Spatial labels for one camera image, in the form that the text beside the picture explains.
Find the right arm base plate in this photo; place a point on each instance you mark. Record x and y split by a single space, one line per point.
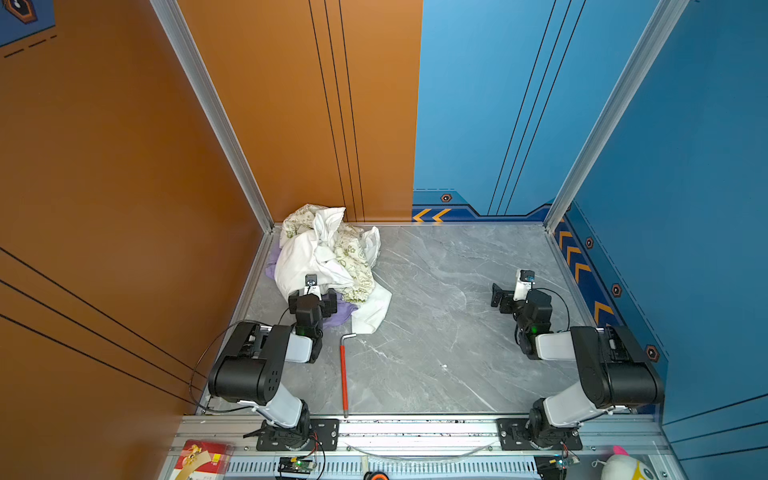
518 434

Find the orange black round object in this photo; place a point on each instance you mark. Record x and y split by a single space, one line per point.
375 476

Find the aluminium corner post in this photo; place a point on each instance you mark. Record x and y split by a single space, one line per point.
178 33
652 40

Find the purple cloth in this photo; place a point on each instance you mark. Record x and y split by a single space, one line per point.
344 309

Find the white cloth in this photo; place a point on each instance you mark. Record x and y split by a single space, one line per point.
315 252

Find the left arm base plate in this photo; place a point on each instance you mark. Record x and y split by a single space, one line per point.
315 433

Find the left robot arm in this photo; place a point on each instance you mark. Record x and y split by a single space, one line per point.
249 368

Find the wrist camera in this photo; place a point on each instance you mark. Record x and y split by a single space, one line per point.
525 280
311 285

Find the red handled hex key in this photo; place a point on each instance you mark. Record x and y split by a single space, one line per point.
343 369

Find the green patterned cloth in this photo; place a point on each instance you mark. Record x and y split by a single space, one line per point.
351 258

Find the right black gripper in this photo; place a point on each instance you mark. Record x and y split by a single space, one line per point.
507 301

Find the right circuit board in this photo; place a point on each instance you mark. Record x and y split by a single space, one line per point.
555 467

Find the right aluminium corner post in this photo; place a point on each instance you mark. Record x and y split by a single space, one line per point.
652 40

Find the white plush toy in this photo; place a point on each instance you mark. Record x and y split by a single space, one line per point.
621 466

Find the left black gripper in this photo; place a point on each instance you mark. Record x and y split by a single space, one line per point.
312 301

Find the aluminium front rail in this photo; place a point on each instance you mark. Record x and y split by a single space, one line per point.
430 446

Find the green circuit board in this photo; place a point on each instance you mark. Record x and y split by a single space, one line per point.
296 468

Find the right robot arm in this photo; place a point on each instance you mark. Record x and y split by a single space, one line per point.
614 374

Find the red box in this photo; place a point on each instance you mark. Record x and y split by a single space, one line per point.
202 460

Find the left aluminium corner post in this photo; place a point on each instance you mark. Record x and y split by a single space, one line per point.
178 33

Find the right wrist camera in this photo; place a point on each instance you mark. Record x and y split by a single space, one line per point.
525 280

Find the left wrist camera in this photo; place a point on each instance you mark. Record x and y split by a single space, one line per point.
311 285

